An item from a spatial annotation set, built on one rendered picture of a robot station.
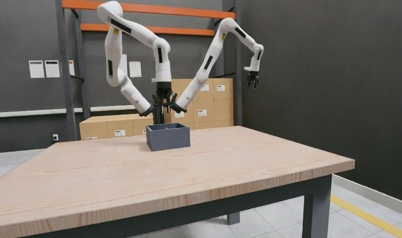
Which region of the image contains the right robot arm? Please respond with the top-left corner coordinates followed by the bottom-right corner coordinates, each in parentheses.
top-left (97, 1), bottom-right (171, 113)

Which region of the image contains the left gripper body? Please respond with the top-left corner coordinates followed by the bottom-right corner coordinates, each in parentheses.
top-left (249, 70), bottom-right (259, 80)

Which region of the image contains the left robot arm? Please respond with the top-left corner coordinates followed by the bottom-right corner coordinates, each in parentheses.
top-left (176, 18), bottom-right (264, 109)

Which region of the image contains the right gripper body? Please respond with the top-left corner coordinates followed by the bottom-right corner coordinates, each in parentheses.
top-left (156, 81), bottom-right (173, 99)

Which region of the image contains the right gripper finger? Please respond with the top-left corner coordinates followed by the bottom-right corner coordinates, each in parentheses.
top-left (166, 92), bottom-right (177, 113)
top-left (151, 92), bottom-right (164, 114)

